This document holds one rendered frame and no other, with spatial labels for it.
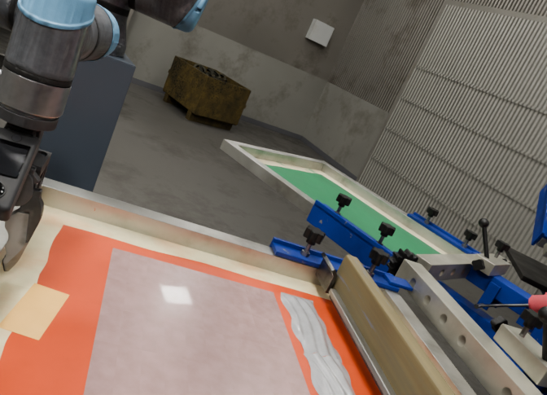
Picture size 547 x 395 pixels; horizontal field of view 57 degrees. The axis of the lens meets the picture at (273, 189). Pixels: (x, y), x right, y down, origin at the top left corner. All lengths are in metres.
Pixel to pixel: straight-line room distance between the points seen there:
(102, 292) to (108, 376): 0.17
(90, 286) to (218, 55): 7.29
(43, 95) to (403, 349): 0.59
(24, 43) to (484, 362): 0.85
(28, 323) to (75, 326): 0.05
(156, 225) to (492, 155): 5.35
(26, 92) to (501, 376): 0.82
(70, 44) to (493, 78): 6.00
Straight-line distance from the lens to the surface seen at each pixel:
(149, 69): 7.75
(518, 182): 5.83
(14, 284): 0.75
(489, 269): 1.49
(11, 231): 0.71
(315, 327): 0.91
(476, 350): 1.01
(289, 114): 8.70
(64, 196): 0.96
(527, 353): 1.01
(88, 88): 1.16
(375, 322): 0.87
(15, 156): 0.64
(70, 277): 0.79
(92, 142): 1.19
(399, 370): 0.80
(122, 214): 0.96
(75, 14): 0.62
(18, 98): 0.64
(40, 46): 0.63
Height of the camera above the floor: 1.37
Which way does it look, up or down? 15 degrees down
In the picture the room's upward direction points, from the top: 24 degrees clockwise
